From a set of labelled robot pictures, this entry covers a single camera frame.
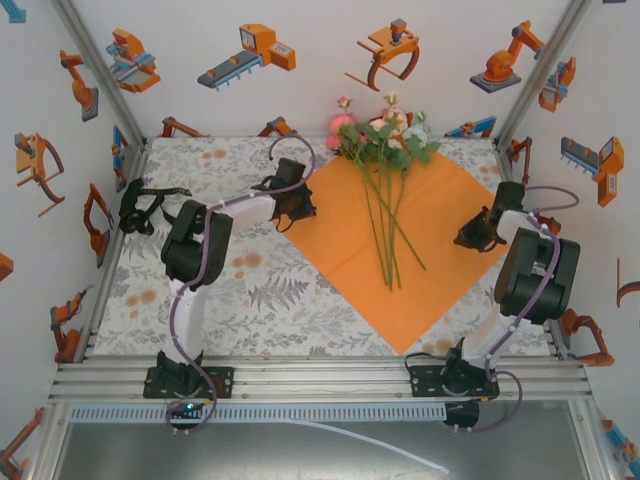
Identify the orange wrapping paper sheet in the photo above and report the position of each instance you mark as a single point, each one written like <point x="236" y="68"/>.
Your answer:
<point x="340" y="225"/>

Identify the black printed ribbon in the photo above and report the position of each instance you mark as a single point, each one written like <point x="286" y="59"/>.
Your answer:
<point x="170" y="190"/>

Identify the artificial flower bouquet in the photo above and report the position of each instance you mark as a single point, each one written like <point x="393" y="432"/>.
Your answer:
<point x="395" y="120"/>

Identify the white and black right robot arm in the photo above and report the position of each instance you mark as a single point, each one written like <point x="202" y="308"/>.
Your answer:
<point x="482" y="340"/>

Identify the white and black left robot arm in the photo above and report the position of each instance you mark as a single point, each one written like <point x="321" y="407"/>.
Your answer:
<point x="192" y="320"/>

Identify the floral patterned table mat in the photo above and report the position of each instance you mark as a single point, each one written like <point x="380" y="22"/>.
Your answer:
<point x="225" y="300"/>

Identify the black controller board green LED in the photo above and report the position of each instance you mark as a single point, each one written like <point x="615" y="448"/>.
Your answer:
<point x="187" y="407"/>

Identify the thin white tube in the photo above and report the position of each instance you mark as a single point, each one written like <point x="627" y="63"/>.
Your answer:
<point x="380" y="444"/>

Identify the aluminium table side rail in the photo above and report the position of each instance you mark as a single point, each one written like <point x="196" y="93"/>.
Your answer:
<point x="504" y="160"/>
<point x="96" y="320"/>

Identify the slanted aluminium frame post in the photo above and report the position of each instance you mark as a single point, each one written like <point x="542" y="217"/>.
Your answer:
<point x="100" y="70"/>
<point x="545" y="70"/>

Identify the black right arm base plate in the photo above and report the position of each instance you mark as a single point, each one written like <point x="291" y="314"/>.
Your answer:
<point x="422" y="380"/>

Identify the aluminium frame rail with grooves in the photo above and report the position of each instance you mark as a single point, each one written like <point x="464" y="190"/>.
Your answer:
<point x="320" y="380"/>

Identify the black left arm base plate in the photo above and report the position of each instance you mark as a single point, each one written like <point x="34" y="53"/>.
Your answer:
<point x="225" y="380"/>

